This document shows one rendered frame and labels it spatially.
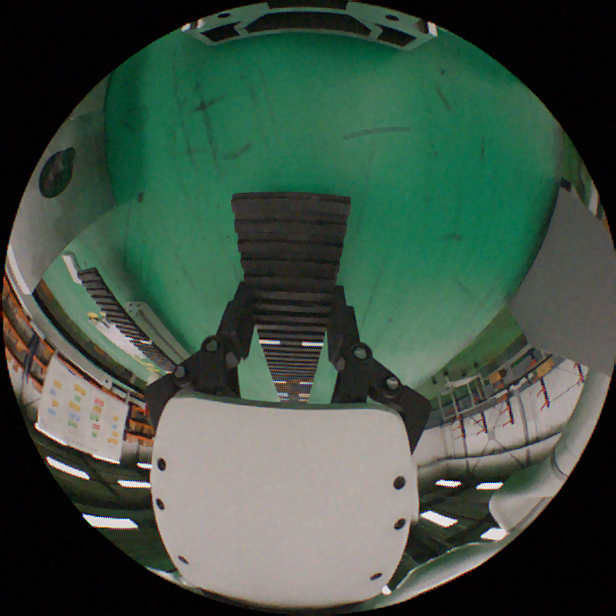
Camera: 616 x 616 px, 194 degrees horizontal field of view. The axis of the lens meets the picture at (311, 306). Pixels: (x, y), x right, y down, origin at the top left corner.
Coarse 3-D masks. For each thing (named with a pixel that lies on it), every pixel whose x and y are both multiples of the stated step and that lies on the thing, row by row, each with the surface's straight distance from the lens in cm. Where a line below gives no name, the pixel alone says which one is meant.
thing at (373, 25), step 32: (288, 0) 12; (320, 0) 12; (192, 32) 12; (224, 32) 14; (256, 32) 13; (288, 32) 13; (320, 32) 13; (352, 32) 13; (384, 32) 14; (416, 32) 12
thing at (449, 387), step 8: (464, 376) 477; (472, 376) 422; (480, 376) 436; (448, 384) 385; (456, 384) 428; (440, 392) 427; (448, 392) 435; (440, 400) 425; (472, 400) 471; (488, 400) 431; (456, 408) 381; (472, 408) 401; (480, 408) 426; (448, 416) 402; (464, 416) 421; (440, 424) 419
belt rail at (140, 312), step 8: (128, 304) 26; (136, 304) 25; (144, 304) 24; (128, 312) 25; (136, 312) 24; (144, 312) 24; (152, 312) 25; (136, 320) 23; (144, 320) 25; (152, 320) 25; (144, 328) 24; (152, 328) 26; (160, 328) 26; (152, 336) 25; (160, 336) 27; (168, 336) 27; (160, 344) 26; (168, 344) 28; (176, 344) 29; (168, 352) 27; (176, 352) 30; (184, 352) 31; (176, 360) 29
